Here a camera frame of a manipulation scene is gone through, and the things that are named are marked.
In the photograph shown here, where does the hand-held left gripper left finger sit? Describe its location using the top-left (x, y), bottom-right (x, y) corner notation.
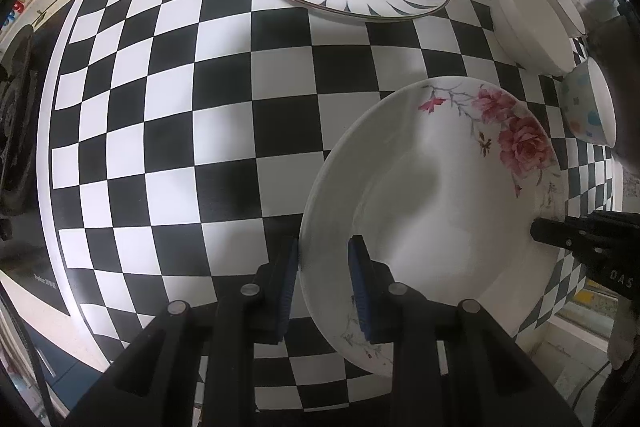
top-left (65, 237), bottom-right (301, 427)

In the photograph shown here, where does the plain white bowl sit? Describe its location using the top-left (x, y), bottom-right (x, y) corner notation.
top-left (489, 0), bottom-right (573, 76)

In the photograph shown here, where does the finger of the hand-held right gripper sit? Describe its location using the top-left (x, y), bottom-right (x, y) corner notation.
top-left (530, 216), bottom-right (608, 260)

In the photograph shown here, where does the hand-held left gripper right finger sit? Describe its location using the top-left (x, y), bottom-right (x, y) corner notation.
top-left (347, 235), bottom-right (583, 427)

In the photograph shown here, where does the white bowl with blue dots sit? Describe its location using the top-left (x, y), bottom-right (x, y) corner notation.
top-left (557, 57), bottom-right (617, 150)

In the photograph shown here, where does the black and white checkered mat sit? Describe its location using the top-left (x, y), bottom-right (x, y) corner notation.
top-left (49, 0), bottom-right (618, 413)

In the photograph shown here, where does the black gas stove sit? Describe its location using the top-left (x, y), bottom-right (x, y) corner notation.
top-left (0, 24), bottom-right (71, 323)

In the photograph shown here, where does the pink floral bowl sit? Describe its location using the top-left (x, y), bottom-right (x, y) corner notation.
top-left (539, 0), bottom-right (588, 40)

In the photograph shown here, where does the white plate with pink roses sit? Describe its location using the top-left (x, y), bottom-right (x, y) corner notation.
top-left (299, 76), bottom-right (568, 379)

